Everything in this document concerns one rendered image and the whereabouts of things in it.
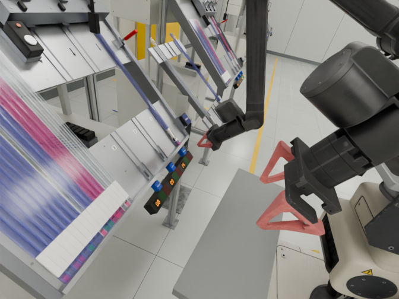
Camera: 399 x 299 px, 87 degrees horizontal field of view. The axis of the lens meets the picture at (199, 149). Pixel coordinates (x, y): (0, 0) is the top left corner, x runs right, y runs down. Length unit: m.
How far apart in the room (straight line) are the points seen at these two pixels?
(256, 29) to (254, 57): 0.07
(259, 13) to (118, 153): 0.55
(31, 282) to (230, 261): 0.49
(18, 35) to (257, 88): 0.61
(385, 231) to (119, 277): 1.15
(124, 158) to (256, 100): 0.45
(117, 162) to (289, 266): 0.93
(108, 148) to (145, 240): 0.86
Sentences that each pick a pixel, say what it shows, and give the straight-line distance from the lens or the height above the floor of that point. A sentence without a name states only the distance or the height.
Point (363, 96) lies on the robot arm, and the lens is 0.26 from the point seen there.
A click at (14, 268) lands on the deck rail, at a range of 0.54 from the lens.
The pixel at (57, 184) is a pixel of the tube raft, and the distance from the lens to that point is 0.58.
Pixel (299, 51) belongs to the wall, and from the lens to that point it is 8.26.
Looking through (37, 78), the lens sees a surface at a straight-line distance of 0.69.
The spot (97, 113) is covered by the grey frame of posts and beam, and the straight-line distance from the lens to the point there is 1.24.
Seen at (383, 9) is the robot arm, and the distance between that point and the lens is 0.70.
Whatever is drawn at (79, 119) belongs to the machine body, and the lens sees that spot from 1.26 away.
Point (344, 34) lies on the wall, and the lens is 8.36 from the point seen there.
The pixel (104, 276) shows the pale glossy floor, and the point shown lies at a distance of 1.36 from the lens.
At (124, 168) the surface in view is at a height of 0.78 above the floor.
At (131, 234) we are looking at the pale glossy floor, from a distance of 1.45.
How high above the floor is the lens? 1.24
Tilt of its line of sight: 36 degrees down
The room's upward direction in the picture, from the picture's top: 12 degrees clockwise
